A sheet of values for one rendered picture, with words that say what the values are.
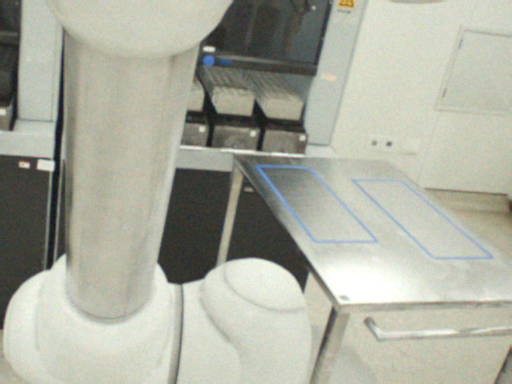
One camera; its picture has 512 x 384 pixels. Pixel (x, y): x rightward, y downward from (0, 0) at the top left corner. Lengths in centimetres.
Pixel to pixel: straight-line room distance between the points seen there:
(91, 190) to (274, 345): 35
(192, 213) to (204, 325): 111
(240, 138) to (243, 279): 103
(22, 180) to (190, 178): 49
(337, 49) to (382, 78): 139
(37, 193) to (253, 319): 115
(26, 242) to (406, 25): 214
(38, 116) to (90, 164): 131
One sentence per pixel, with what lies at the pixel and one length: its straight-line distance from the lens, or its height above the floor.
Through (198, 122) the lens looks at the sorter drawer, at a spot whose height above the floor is 81.
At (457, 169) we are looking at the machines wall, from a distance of 368.
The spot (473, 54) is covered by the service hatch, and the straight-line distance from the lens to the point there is 344.
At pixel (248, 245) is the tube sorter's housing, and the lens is 196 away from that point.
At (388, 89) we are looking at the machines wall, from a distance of 328.
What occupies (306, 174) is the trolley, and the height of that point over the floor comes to 82.
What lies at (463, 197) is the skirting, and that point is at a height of 6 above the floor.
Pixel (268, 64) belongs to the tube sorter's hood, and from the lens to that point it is 179.
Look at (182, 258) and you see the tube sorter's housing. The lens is 194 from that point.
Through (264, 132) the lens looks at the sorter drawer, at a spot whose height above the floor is 80.
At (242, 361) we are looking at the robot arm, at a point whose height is 90.
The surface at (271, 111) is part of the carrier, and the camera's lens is 185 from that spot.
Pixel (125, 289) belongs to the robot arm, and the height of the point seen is 102.
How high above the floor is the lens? 140
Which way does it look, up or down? 23 degrees down
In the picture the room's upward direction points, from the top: 9 degrees clockwise
